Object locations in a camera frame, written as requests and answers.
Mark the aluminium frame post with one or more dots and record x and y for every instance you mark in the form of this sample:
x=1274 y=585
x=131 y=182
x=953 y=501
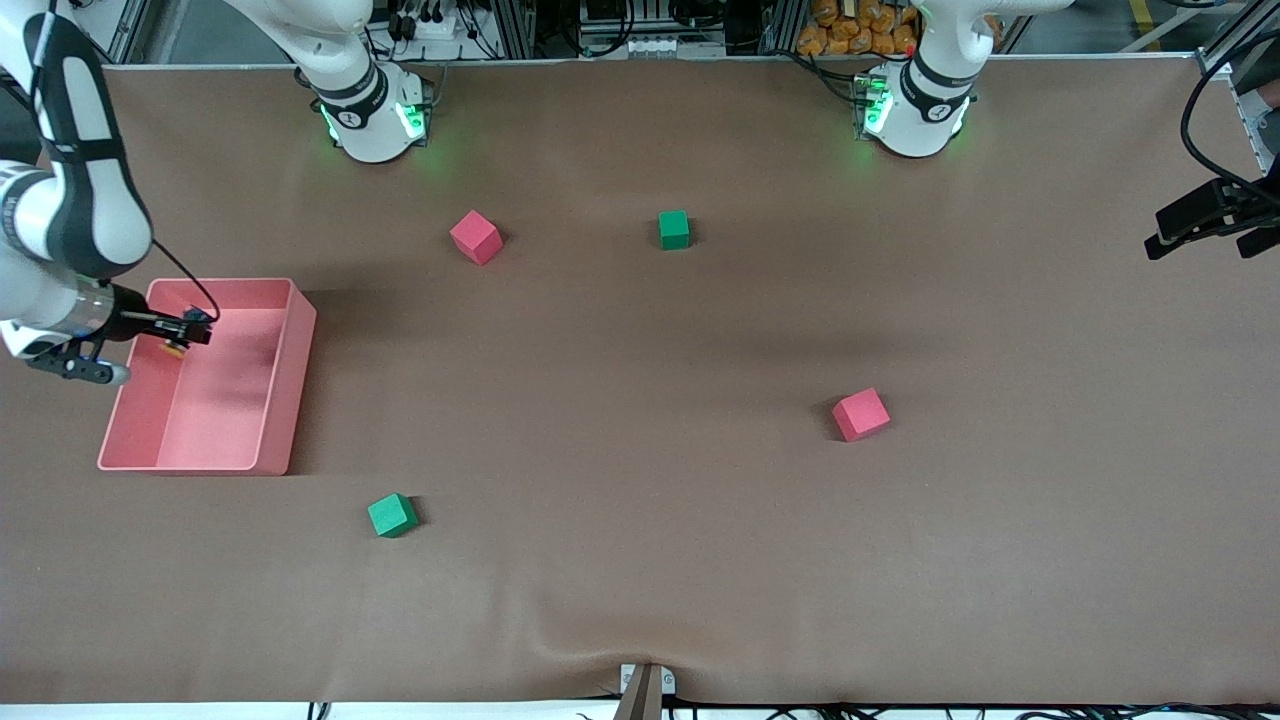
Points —
x=785 y=30
x=515 y=30

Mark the brown table cover mat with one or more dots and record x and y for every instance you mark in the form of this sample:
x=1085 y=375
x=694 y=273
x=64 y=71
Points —
x=640 y=560

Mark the white power strip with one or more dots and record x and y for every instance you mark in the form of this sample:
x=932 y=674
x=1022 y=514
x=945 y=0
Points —
x=440 y=27

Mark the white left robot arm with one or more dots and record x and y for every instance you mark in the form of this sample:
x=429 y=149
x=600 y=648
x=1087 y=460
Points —
x=925 y=110

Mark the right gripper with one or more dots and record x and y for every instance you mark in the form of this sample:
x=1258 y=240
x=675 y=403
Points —
x=128 y=320

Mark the diagonal aluminium frame profile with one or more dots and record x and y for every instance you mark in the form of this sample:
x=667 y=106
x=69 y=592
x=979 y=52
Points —
x=1238 y=38

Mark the pink plastic bin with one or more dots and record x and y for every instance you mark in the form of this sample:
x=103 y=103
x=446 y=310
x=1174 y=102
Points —
x=220 y=420

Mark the green foam cube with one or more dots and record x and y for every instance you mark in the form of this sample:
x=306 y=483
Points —
x=673 y=230
x=392 y=515

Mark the pink foam cube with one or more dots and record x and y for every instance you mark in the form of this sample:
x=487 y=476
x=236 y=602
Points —
x=475 y=238
x=860 y=415

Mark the orange capped black push button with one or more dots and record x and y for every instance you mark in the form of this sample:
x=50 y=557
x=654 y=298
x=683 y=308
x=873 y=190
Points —
x=176 y=349

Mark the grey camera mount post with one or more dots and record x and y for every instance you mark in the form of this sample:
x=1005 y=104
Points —
x=645 y=700

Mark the orange snack packets pile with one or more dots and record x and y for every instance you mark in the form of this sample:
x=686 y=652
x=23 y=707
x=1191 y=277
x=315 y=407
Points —
x=850 y=30

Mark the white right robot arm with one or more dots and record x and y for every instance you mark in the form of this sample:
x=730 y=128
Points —
x=100 y=215

